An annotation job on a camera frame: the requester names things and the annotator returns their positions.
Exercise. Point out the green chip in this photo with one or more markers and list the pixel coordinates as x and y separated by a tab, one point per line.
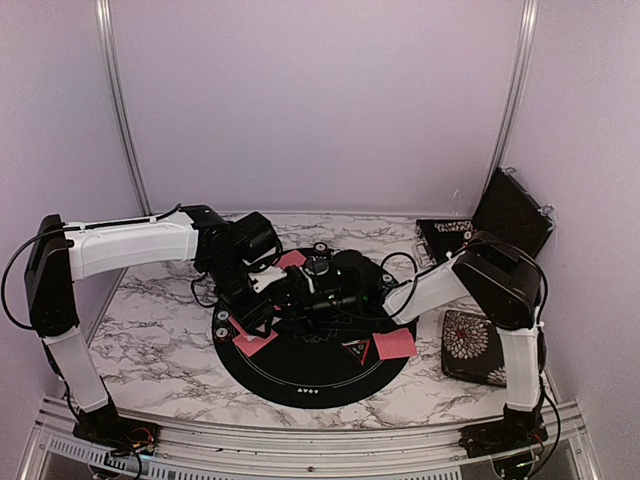
221	318

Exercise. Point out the red card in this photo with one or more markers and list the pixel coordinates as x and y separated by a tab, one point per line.
387	352
293	258
250	345
401	338

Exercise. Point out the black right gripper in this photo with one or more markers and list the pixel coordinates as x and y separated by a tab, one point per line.
300	301

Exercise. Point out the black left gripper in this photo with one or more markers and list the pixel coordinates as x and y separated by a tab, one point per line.
251	315

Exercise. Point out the floral patterned pouch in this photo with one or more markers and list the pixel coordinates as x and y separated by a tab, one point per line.
471	350

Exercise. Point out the black poker chip case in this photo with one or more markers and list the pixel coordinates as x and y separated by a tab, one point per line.
506	211

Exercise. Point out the red playing card deck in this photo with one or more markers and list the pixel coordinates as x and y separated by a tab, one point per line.
254	317

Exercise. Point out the red triangle all-in marker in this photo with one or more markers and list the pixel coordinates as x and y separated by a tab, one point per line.
359	349

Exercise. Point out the round black poker mat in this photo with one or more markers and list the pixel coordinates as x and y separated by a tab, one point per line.
306	367

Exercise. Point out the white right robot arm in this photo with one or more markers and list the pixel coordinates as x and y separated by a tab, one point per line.
505	282

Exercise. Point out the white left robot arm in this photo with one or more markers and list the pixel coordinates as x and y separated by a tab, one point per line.
74	269

